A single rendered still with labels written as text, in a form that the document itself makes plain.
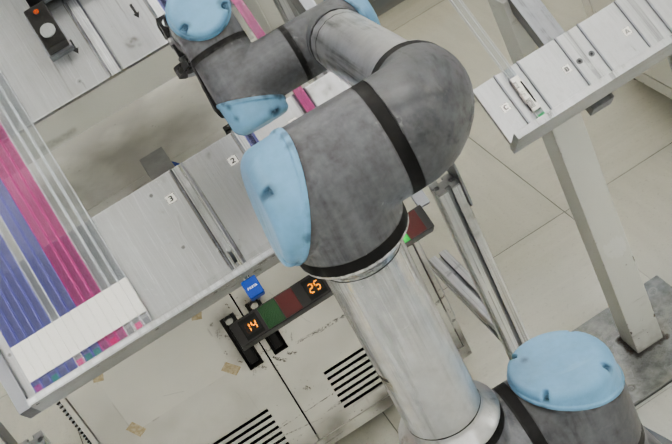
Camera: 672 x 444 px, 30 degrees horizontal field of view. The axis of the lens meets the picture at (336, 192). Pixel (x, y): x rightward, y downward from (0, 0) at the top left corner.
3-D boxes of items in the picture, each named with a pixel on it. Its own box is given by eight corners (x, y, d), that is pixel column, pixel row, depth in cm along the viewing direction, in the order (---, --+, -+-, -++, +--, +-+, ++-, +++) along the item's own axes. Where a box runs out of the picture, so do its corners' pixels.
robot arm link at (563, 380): (664, 438, 139) (631, 354, 132) (562, 502, 138) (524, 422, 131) (607, 379, 150) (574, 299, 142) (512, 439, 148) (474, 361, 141)
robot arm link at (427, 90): (491, 32, 110) (339, -36, 155) (384, 95, 109) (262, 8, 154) (541, 141, 115) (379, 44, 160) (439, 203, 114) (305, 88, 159)
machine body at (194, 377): (483, 374, 253) (367, 136, 221) (187, 569, 245) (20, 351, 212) (359, 237, 308) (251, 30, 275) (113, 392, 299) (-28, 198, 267)
